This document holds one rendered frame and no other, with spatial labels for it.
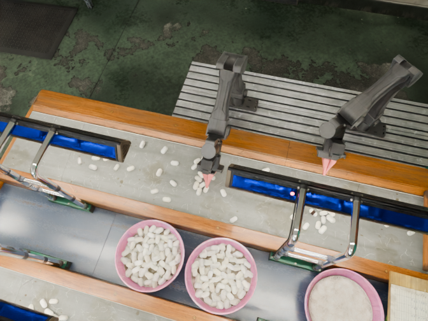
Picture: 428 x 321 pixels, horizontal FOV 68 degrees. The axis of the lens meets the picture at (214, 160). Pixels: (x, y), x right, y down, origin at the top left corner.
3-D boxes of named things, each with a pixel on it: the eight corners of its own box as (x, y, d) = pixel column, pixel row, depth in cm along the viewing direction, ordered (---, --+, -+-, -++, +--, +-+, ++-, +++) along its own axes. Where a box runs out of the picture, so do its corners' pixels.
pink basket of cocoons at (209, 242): (185, 245, 130) (182, 241, 121) (249, 237, 130) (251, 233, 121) (190, 317, 119) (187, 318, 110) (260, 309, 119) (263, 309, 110)
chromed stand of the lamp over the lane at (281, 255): (276, 214, 133) (297, 177, 92) (325, 226, 130) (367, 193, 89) (268, 260, 126) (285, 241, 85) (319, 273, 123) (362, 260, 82)
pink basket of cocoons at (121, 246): (135, 218, 136) (129, 212, 127) (195, 233, 132) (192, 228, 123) (112, 282, 126) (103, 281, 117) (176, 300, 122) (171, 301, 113)
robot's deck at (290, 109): (192, 65, 173) (192, 60, 169) (426, 109, 155) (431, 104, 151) (134, 224, 139) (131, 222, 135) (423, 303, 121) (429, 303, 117)
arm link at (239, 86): (242, 101, 147) (239, 67, 116) (228, 98, 148) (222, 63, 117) (246, 89, 148) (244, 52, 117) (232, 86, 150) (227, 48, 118)
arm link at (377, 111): (367, 128, 137) (412, 76, 109) (355, 118, 140) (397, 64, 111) (376, 121, 139) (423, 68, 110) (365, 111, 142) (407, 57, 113)
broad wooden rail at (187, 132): (59, 108, 172) (41, 88, 155) (411, 184, 145) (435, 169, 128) (49, 127, 167) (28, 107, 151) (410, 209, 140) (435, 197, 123)
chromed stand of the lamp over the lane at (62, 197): (70, 164, 147) (8, 113, 107) (109, 173, 145) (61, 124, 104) (51, 202, 140) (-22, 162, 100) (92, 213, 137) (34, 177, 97)
